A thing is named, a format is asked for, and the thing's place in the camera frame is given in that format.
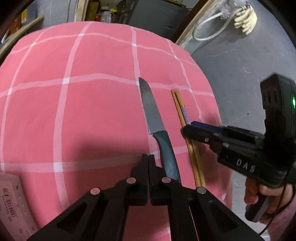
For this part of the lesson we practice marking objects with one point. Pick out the dark wooden chopstick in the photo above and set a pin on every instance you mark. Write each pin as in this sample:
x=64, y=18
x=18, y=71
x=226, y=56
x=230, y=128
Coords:
x=196, y=151

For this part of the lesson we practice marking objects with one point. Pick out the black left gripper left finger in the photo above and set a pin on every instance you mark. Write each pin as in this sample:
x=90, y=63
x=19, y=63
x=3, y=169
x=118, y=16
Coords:
x=133, y=191

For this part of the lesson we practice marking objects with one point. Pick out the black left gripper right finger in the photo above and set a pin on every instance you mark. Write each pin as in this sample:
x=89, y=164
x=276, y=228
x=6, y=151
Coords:
x=162, y=189

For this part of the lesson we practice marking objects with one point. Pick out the dark grey cabinet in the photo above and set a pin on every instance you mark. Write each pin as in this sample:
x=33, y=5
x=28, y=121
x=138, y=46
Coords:
x=160, y=17

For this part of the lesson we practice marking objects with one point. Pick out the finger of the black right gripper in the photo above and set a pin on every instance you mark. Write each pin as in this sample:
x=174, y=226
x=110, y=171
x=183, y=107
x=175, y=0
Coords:
x=203, y=136
x=200, y=127

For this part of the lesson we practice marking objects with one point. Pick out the person's right hand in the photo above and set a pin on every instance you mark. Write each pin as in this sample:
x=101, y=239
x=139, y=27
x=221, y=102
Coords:
x=253, y=188

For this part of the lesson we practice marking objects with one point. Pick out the cream rubber gloves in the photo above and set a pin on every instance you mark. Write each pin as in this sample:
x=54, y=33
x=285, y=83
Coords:
x=246, y=19

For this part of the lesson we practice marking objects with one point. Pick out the clear plastic bag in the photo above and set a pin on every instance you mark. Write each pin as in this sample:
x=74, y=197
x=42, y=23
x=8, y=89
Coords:
x=227, y=7

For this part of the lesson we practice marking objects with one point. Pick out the beige kitchen counter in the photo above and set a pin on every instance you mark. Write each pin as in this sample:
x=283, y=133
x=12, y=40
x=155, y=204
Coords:
x=12, y=39

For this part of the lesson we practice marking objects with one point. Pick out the purple gold chopstick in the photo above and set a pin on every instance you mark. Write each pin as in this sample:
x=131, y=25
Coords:
x=185, y=115

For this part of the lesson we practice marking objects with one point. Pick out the black camera box green light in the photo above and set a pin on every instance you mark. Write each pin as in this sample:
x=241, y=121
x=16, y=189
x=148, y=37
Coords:
x=278, y=101

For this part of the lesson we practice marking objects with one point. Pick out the green handled kitchen knife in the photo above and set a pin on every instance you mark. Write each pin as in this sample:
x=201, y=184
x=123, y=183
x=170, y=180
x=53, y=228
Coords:
x=156, y=128

